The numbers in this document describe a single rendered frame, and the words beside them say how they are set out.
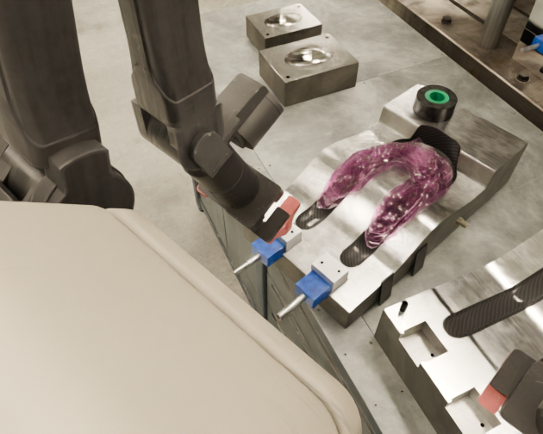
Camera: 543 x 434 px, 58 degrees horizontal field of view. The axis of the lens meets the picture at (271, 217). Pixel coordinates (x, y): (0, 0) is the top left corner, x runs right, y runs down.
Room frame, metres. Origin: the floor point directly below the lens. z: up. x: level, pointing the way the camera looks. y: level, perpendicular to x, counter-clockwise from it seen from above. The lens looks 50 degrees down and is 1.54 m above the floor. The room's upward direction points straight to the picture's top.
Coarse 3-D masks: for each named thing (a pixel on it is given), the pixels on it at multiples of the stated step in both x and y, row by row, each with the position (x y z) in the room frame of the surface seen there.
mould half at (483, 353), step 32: (512, 256) 0.46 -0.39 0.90; (448, 288) 0.40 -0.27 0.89; (480, 288) 0.40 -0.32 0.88; (384, 320) 0.35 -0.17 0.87; (416, 320) 0.34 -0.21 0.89; (512, 320) 0.35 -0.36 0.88; (384, 352) 0.33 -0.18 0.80; (448, 352) 0.29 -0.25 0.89; (480, 352) 0.30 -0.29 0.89; (416, 384) 0.27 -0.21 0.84; (448, 384) 0.25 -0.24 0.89; (480, 384) 0.25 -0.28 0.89; (448, 416) 0.22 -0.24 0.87
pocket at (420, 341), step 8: (416, 328) 0.34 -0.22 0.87; (424, 328) 0.34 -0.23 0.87; (400, 336) 0.32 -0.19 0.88; (408, 336) 0.33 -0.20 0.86; (416, 336) 0.33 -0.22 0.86; (424, 336) 0.33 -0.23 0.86; (432, 336) 0.33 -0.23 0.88; (408, 344) 0.32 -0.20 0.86; (416, 344) 0.32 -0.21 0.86; (424, 344) 0.32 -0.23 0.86; (432, 344) 0.32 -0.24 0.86; (440, 344) 0.31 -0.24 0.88; (408, 352) 0.30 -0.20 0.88; (416, 352) 0.31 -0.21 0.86; (424, 352) 0.31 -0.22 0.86; (432, 352) 0.31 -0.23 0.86; (440, 352) 0.30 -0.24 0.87; (416, 360) 0.29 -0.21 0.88; (424, 360) 0.30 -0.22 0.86
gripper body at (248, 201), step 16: (256, 176) 0.44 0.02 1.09; (208, 192) 0.44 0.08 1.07; (224, 192) 0.39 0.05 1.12; (240, 192) 0.40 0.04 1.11; (256, 192) 0.42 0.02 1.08; (272, 192) 0.42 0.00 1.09; (224, 208) 0.41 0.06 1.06; (240, 208) 0.41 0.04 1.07; (256, 208) 0.40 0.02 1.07; (256, 224) 0.39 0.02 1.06
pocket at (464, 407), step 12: (456, 396) 0.23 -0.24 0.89; (468, 396) 0.24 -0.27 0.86; (456, 408) 0.23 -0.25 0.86; (468, 408) 0.23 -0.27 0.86; (480, 408) 0.23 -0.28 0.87; (456, 420) 0.21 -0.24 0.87; (468, 420) 0.21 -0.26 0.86; (480, 420) 0.21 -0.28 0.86; (492, 420) 0.21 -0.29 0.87; (468, 432) 0.20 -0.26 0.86; (480, 432) 0.20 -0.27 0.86
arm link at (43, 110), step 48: (0, 0) 0.28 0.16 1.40; (48, 0) 0.30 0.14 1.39; (0, 48) 0.27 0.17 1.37; (48, 48) 0.29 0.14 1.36; (0, 96) 0.28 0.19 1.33; (48, 96) 0.28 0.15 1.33; (0, 144) 0.30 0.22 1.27; (48, 144) 0.26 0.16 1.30; (96, 144) 0.28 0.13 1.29; (48, 192) 0.25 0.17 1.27; (96, 192) 0.26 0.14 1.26
